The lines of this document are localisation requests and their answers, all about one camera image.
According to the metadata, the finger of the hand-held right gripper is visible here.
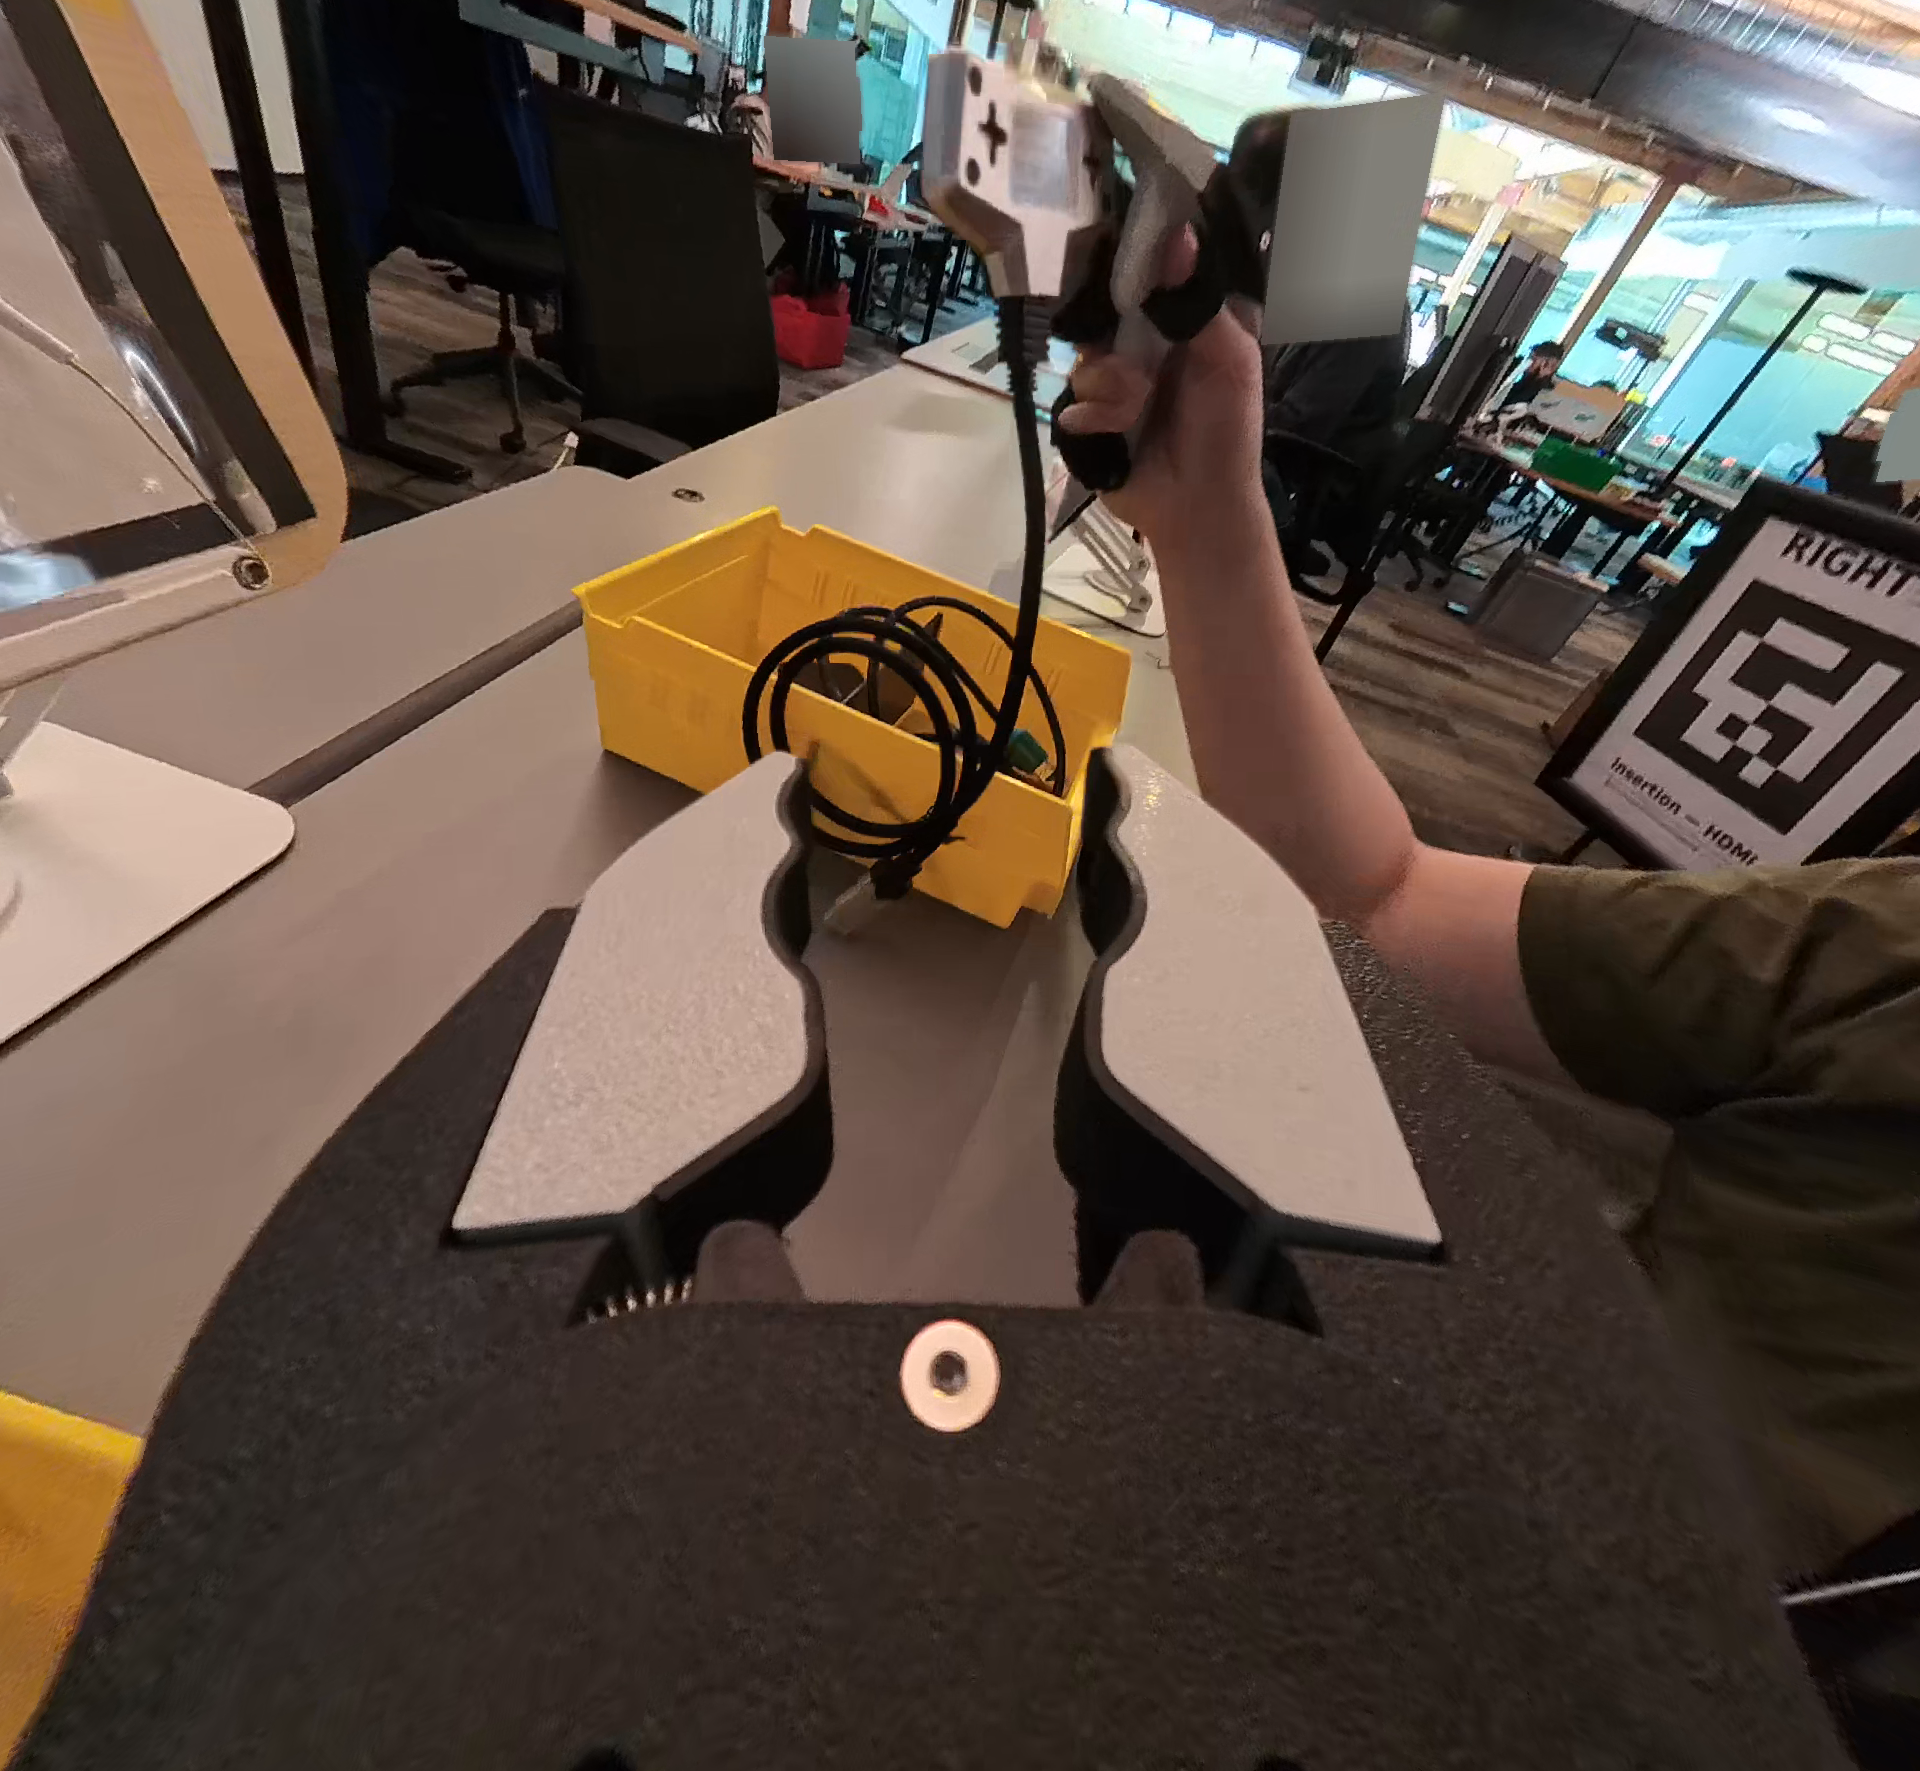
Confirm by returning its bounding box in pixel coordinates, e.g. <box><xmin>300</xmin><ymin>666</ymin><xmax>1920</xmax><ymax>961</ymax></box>
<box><xmin>1090</xmin><ymin>72</ymin><xmax>1226</xmax><ymax>216</ymax></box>

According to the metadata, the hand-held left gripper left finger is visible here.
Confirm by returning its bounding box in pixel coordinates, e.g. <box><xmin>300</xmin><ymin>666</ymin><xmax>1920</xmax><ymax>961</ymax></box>
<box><xmin>444</xmin><ymin>751</ymin><xmax>830</xmax><ymax>1244</ymax></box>

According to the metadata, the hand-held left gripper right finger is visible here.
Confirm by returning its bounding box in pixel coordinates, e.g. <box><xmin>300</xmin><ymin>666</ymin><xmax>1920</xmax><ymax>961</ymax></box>
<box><xmin>1057</xmin><ymin>743</ymin><xmax>1453</xmax><ymax>1264</ymax></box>

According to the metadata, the yellow plastic bin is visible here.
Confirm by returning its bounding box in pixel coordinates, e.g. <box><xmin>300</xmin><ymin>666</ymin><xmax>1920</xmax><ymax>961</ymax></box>
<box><xmin>569</xmin><ymin>510</ymin><xmax>1135</xmax><ymax>935</ymax></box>
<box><xmin>0</xmin><ymin>1385</ymin><xmax>145</xmax><ymax>1771</ymax></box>

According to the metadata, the person's right hand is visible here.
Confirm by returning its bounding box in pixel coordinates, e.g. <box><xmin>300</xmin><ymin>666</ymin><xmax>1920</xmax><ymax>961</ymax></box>
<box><xmin>1057</xmin><ymin>225</ymin><xmax>1313</xmax><ymax>546</ymax></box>

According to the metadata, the black office chair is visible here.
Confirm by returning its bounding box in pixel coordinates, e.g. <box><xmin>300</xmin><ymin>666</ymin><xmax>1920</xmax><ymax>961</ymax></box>
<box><xmin>1259</xmin><ymin>340</ymin><xmax>1453</xmax><ymax>601</ymax></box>
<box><xmin>534</xmin><ymin>82</ymin><xmax>780</xmax><ymax>478</ymax></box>
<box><xmin>383</xmin><ymin>202</ymin><xmax>597</xmax><ymax>457</ymax></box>

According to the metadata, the black bin divider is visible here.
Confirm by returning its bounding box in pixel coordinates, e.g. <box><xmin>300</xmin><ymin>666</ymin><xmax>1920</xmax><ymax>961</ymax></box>
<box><xmin>818</xmin><ymin>606</ymin><xmax>949</xmax><ymax>751</ymax></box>

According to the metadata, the grey crate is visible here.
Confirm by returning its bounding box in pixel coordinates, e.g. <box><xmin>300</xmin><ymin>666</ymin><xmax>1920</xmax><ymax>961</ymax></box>
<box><xmin>1470</xmin><ymin>546</ymin><xmax>1611</xmax><ymax>659</ymax></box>

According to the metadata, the olive green shirt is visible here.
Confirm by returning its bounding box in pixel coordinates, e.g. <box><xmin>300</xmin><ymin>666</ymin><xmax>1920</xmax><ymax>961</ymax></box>
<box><xmin>1508</xmin><ymin>856</ymin><xmax>1920</xmax><ymax>1596</ymax></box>

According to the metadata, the white board stand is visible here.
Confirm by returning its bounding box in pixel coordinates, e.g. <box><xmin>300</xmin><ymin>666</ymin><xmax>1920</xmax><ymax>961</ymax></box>
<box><xmin>0</xmin><ymin>530</ymin><xmax>300</xmax><ymax>1047</ymax></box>

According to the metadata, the black framed marker sign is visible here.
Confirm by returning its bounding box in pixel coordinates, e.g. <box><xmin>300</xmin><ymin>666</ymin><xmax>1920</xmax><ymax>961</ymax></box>
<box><xmin>1534</xmin><ymin>478</ymin><xmax>1920</xmax><ymax>876</ymax></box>

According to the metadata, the wooden top desk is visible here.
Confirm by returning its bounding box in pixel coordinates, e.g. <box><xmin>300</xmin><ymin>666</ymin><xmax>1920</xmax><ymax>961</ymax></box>
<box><xmin>155</xmin><ymin>0</ymin><xmax>708</xmax><ymax>484</ymax></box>

